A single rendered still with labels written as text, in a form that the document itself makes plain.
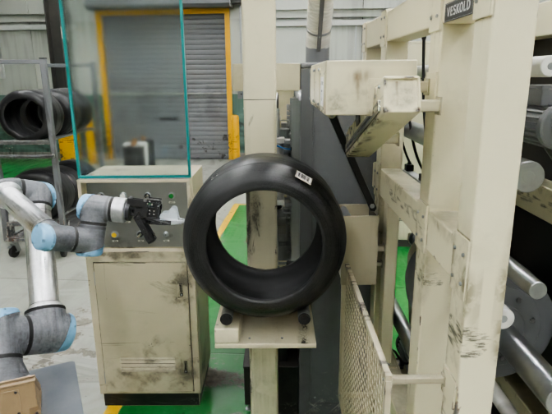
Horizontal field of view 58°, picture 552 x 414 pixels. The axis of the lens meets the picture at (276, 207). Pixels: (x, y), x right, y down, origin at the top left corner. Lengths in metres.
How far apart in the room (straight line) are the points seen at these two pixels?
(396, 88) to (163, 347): 1.94
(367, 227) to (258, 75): 0.74
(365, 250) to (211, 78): 9.20
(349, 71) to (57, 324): 1.43
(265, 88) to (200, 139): 9.19
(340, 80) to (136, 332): 1.85
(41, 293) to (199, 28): 9.35
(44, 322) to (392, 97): 1.50
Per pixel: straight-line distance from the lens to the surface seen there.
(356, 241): 2.06
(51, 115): 5.15
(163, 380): 2.90
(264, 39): 2.00
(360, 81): 1.40
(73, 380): 2.21
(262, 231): 2.09
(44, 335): 2.11
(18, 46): 12.56
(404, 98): 1.32
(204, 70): 11.05
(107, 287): 2.72
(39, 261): 2.22
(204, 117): 11.09
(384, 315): 2.22
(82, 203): 1.87
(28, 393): 2.00
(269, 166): 1.67
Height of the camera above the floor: 1.74
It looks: 15 degrees down
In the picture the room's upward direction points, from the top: straight up
